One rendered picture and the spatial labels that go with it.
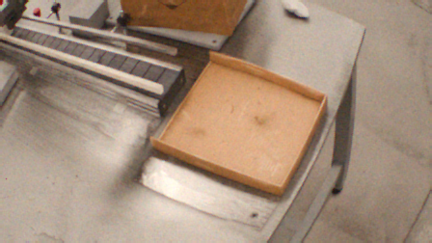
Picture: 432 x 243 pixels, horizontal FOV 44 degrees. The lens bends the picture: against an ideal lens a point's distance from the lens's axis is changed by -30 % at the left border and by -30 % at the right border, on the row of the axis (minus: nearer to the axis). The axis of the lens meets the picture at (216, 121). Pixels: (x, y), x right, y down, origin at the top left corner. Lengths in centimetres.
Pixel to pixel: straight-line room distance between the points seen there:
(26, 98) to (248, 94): 64
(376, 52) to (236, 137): 145
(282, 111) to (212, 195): 24
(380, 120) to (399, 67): 35
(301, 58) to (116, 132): 47
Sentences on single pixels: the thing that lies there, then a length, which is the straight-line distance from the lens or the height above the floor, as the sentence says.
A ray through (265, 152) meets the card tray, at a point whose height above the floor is 83.
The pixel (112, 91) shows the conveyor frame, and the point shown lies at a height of 86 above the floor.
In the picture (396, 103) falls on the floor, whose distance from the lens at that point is 269.
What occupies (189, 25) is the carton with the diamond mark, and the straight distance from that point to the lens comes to 171.
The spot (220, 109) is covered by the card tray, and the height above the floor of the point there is 83.
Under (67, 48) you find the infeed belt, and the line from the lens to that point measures 177.
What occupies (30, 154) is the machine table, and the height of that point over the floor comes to 83.
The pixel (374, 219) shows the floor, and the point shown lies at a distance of 236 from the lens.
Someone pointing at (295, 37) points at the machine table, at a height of 83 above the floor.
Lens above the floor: 208
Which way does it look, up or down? 53 degrees down
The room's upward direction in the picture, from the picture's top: 10 degrees counter-clockwise
